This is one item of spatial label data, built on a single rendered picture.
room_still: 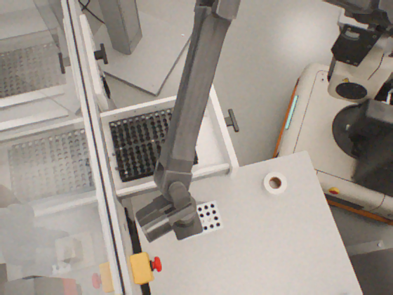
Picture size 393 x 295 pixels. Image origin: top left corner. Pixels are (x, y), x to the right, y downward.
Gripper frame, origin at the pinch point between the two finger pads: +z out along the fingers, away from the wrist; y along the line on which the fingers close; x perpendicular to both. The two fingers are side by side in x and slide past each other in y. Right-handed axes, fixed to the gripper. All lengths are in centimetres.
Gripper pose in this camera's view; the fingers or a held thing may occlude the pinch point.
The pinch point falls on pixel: (183, 221)
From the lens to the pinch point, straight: 101.0
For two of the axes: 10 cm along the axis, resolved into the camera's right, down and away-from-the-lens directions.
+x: 9.4, -3.1, 1.1
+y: 3.3, 8.9, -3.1
